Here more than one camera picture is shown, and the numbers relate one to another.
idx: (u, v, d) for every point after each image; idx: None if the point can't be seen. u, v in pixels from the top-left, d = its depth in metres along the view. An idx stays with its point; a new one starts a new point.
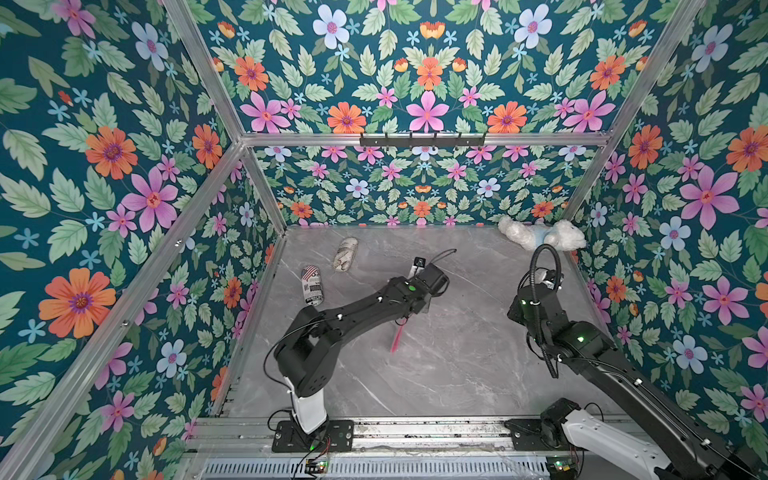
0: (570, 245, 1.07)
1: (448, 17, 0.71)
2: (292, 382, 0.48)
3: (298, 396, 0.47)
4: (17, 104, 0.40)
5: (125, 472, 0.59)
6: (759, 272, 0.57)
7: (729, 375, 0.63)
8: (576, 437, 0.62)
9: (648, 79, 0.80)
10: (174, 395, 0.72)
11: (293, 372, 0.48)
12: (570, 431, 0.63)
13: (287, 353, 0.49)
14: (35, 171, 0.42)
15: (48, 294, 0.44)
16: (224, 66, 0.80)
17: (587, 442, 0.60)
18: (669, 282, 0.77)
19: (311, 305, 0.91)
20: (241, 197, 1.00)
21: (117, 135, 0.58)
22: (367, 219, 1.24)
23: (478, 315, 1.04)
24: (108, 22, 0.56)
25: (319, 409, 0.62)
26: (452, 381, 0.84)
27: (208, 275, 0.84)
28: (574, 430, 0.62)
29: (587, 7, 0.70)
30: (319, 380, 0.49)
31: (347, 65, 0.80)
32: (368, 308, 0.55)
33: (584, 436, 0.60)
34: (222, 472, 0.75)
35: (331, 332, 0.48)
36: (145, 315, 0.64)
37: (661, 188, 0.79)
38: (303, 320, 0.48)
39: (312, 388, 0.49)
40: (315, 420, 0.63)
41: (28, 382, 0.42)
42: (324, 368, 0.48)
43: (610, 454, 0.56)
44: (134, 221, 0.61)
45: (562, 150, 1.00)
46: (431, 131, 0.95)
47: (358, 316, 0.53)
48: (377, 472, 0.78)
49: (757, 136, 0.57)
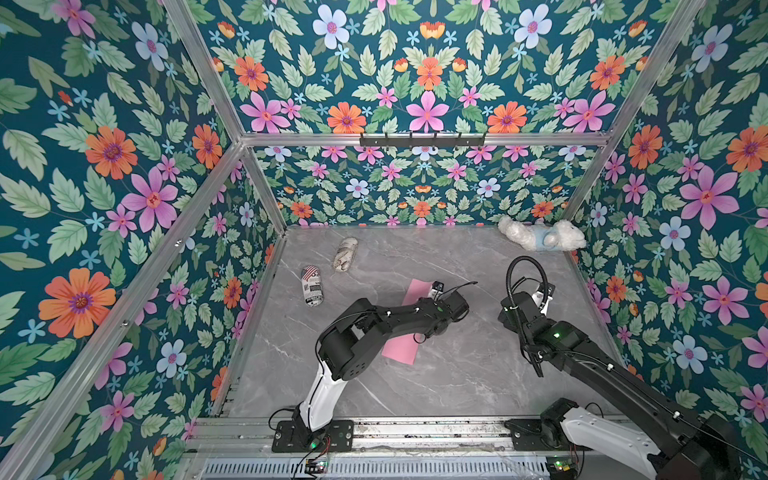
0: (570, 245, 1.07)
1: (447, 17, 0.71)
2: (333, 364, 0.53)
3: (335, 377, 0.53)
4: (17, 104, 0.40)
5: (125, 472, 0.59)
6: (759, 272, 0.57)
7: (729, 375, 0.63)
8: (574, 433, 0.62)
9: (648, 79, 0.80)
10: (174, 395, 0.72)
11: (336, 356, 0.53)
12: (568, 428, 0.63)
13: (335, 338, 0.54)
14: (35, 171, 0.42)
15: (48, 294, 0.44)
16: (224, 66, 0.80)
17: (585, 437, 0.60)
18: (669, 282, 0.77)
19: (311, 305, 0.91)
20: (241, 197, 1.00)
21: (117, 136, 0.58)
22: (367, 219, 1.24)
23: (478, 315, 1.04)
24: (108, 22, 0.56)
25: (330, 406, 0.63)
26: (452, 381, 0.84)
27: (208, 275, 0.84)
28: (572, 426, 0.62)
29: (587, 7, 0.70)
30: (356, 368, 0.53)
31: (347, 65, 0.80)
32: (409, 310, 0.63)
33: (581, 431, 0.61)
34: (222, 472, 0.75)
35: (381, 323, 0.53)
36: (145, 315, 0.64)
37: (661, 188, 0.79)
38: (356, 309, 0.55)
39: (351, 372, 0.53)
40: (324, 417, 0.64)
41: (28, 382, 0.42)
42: (365, 356, 0.52)
43: (607, 447, 0.56)
44: (134, 221, 0.61)
45: (562, 150, 1.00)
46: (431, 131, 0.95)
47: (402, 314, 0.60)
48: (377, 472, 0.78)
49: (757, 136, 0.57)
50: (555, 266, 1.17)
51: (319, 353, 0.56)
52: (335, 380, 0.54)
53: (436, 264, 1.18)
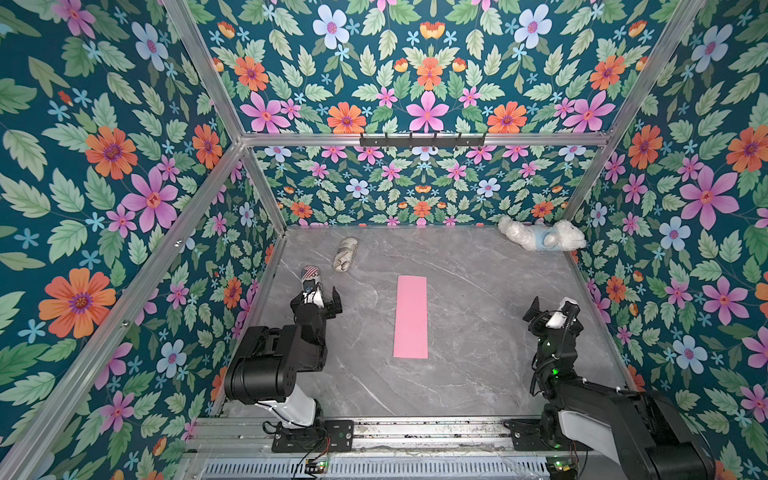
0: (570, 245, 1.07)
1: (447, 17, 0.71)
2: (268, 389, 0.46)
3: (282, 400, 0.47)
4: (17, 104, 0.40)
5: (125, 473, 0.59)
6: (759, 273, 0.57)
7: (730, 375, 0.63)
8: (568, 432, 0.63)
9: (648, 79, 0.80)
10: (174, 395, 0.72)
11: (265, 374, 0.47)
12: (561, 424, 0.66)
13: (249, 364, 0.49)
14: (35, 171, 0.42)
15: (48, 295, 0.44)
16: (224, 66, 0.80)
17: (574, 432, 0.62)
18: (669, 282, 0.77)
19: (297, 299, 0.84)
20: (241, 197, 1.00)
21: (117, 136, 0.58)
22: (367, 219, 1.24)
23: (478, 315, 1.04)
24: (108, 22, 0.56)
25: (304, 407, 0.62)
26: (452, 381, 0.84)
27: (208, 275, 0.84)
28: (565, 417, 0.64)
29: (587, 7, 0.70)
30: (291, 375, 0.50)
31: (347, 65, 0.80)
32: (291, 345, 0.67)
33: (571, 422, 0.62)
34: (222, 472, 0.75)
35: (286, 334, 0.53)
36: (145, 315, 0.64)
37: (661, 188, 0.79)
38: (252, 339, 0.52)
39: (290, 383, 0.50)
40: (305, 412, 0.63)
41: (28, 382, 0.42)
42: (292, 358, 0.51)
43: (592, 434, 0.56)
44: (134, 221, 0.61)
45: (562, 150, 1.00)
46: (431, 131, 0.95)
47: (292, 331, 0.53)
48: (377, 472, 0.78)
49: (757, 136, 0.57)
50: (555, 266, 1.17)
51: (244, 393, 0.46)
52: (282, 401, 0.47)
53: (436, 264, 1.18)
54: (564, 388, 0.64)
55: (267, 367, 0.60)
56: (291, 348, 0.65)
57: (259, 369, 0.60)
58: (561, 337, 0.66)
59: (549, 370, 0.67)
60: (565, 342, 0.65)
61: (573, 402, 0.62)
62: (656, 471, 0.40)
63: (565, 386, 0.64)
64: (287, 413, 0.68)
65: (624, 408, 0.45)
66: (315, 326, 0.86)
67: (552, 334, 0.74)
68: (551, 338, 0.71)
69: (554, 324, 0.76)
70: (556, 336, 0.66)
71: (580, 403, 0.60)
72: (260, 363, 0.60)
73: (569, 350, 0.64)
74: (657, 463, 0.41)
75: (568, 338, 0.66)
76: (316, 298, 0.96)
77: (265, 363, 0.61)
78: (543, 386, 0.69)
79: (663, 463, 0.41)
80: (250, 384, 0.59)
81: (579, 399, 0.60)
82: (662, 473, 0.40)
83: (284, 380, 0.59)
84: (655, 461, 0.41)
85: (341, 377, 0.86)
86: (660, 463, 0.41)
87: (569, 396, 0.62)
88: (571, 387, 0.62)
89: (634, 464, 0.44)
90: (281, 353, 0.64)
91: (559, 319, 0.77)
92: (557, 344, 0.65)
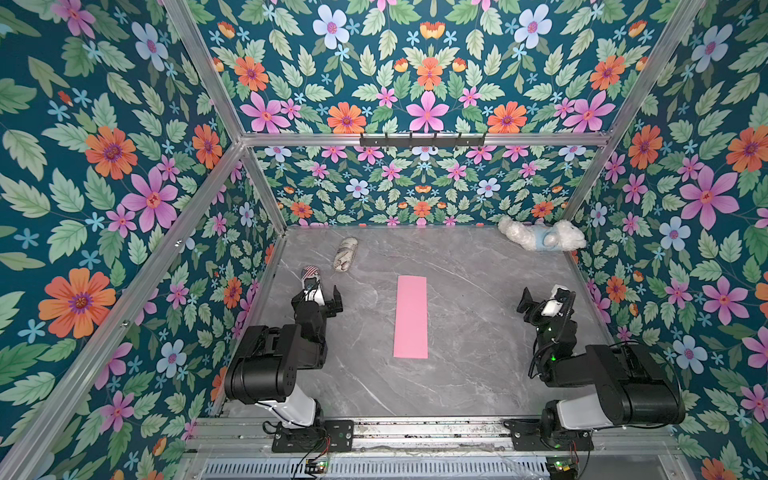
0: (570, 245, 1.07)
1: (447, 17, 0.71)
2: (268, 388, 0.46)
3: (283, 400, 0.47)
4: (17, 104, 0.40)
5: (125, 473, 0.59)
6: (759, 273, 0.57)
7: (729, 375, 0.63)
8: (567, 423, 0.63)
9: (648, 79, 0.80)
10: (174, 395, 0.72)
11: (265, 375, 0.47)
12: (560, 417, 0.66)
13: (249, 364, 0.49)
14: (35, 171, 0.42)
15: (48, 295, 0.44)
16: (224, 66, 0.80)
17: (574, 420, 0.62)
18: (669, 282, 0.77)
19: (300, 293, 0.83)
20: (241, 197, 1.00)
21: (117, 136, 0.58)
22: (367, 219, 1.24)
23: (478, 315, 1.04)
24: (107, 22, 0.56)
25: (304, 406, 0.63)
26: (452, 381, 0.84)
27: (208, 275, 0.84)
28: (564, 408, 0.65)
29: (587, 7, 0.70)
30: (291, 375, 0.50)
31: (347, 65, 0.80)
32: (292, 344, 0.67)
33: (569, 412, 0.63)
34: (222, 472, 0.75)
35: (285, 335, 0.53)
36: (145, 315, 0.64)
37: (661, 188, 0.79)
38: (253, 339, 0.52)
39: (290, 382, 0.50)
40: (306, 411, 0.63)
41: (28, 382, 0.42)
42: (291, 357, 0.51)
43: (586, 418, 0.58)
44: (134, 221, 0.61)
45: (562, 150, 1.00)
46: (431, 131, 0.95)
47: None
48: (377, 472, 0.78)
49: (757, 136, 0.57)
50: (555, 266, 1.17)
51: (244, 393, 0.46)
52: (282, 400, 0.47)
53: (436, 264, 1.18)
54: (560, 367, 0.67)
55: (267, 367, 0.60)
56: (291, 347, 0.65)
57: (259, 370, 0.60)
58: (561, 324, 0.69)
59: (549, 354, 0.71)
60: (565, 328, 0.68)
61: (567, 379, 0.65)
62: (630, 405, 0.43)
63: (561, 364, 0.67)
64: (286, 413, 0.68)
65: (607, 355, 0.49)
66: (315, 325, 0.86)
67: (554, 320, 0.77)
68: (552, 323, 0.77)
69: (550, 312, 0.79)
70: (557, 322, 0.69)
71: (571, 374, 0.63)
72: (261, 364, 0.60)
73: (568, 335, 0.67)
74: (631, 399, 0.44)
75: (568, 325, 0.69)
76: (316, 296, 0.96)
77: (265, 364, 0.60)
78: (541, 370, 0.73)
79: (637, 399, 0.44)
80: (251, 384, 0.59)
81: (572, 372, 0.63)
82: (635, 407, 0.43)
83: (284, 380, 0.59)
84: (630, 397, 0.44)
85: (342, 377, 0.86)
86: (635, 399, 0.44)
87: (565, 380, 0.65)
88: (565, 363, 0.66)
89: (611, 401, 0.47)
90: (281, 353, 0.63)
91: (554, 307, 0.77)
92: (557, 330, 0.68)
